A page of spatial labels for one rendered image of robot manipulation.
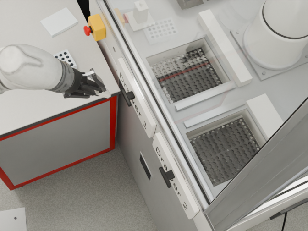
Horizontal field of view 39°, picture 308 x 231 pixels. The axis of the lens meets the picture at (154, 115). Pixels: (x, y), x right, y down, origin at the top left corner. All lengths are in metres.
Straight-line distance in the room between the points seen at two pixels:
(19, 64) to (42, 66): 0.06
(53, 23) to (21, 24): 0.13
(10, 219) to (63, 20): 0.82
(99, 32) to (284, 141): 1.05
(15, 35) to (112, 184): 0.95
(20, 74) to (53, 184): 1.34
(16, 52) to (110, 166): 1.39
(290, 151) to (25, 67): 0.64
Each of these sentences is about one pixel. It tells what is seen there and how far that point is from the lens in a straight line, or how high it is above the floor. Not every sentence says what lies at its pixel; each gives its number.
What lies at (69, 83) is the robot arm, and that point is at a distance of 1.21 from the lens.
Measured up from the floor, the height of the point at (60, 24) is 0.78.
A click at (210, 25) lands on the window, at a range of 0.90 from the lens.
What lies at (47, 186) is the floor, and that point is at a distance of 2.36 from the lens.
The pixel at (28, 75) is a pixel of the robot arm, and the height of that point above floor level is 1.32.
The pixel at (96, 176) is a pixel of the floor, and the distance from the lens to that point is 2.36.
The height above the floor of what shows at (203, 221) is 0.91.
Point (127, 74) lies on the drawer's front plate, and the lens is 1.54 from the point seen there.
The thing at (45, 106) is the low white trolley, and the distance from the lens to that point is 1.68.
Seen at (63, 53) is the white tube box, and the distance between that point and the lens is 1.74.
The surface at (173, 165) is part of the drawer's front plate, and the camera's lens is 1.41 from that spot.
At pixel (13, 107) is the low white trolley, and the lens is 1.70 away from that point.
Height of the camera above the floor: 2.26
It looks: 65 degrees down
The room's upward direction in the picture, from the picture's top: 13 degrees clockwise
